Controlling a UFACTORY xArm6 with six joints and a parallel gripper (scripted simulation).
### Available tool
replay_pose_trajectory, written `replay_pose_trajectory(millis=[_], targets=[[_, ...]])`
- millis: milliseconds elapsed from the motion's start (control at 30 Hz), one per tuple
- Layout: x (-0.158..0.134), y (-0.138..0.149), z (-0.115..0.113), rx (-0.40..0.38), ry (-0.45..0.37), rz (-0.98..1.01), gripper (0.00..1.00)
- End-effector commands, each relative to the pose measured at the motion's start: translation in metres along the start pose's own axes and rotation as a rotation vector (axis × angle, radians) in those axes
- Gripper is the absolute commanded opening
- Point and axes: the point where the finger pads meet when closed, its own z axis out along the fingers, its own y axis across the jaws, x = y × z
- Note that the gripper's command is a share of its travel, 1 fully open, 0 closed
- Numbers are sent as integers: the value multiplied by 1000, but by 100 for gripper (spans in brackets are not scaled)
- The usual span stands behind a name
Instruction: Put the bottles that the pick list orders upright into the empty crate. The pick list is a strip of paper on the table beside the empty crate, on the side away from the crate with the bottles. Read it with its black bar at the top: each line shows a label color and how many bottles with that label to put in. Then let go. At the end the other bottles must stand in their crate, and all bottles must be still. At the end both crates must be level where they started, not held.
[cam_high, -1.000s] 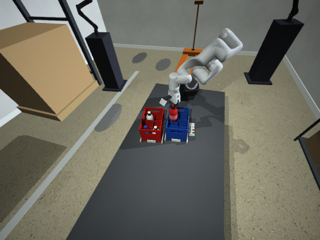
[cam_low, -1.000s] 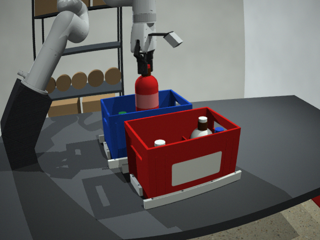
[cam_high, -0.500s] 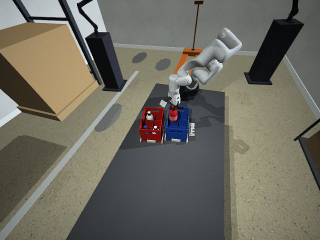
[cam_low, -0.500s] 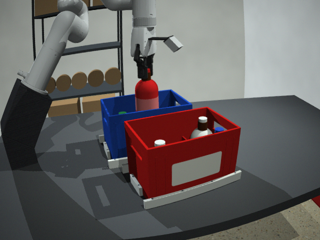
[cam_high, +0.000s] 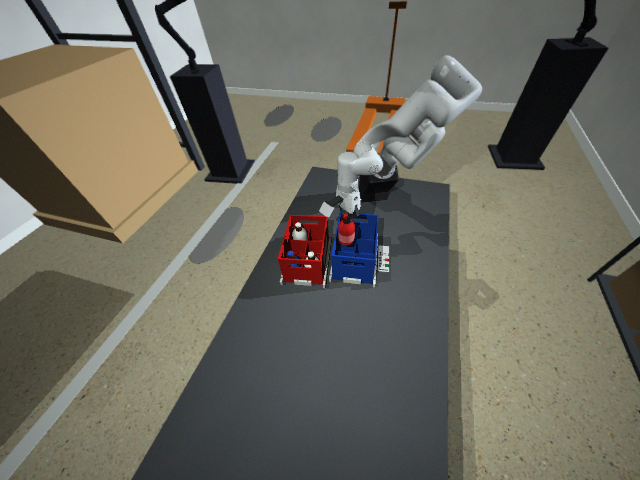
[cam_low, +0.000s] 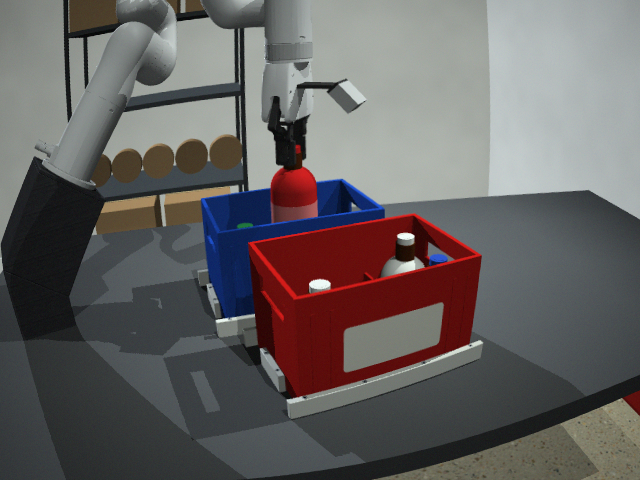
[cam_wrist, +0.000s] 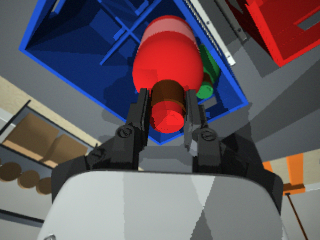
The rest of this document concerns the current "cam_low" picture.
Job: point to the blue plastic crate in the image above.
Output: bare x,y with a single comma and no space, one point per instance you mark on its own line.
228,257

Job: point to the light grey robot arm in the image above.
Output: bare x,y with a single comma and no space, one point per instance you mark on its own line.
135,49

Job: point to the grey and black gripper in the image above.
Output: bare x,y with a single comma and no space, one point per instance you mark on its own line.
280,94

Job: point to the red plastic crate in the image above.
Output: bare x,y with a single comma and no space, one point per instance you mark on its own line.
360,329

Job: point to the white bottle with brown label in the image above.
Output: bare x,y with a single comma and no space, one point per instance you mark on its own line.
404,259

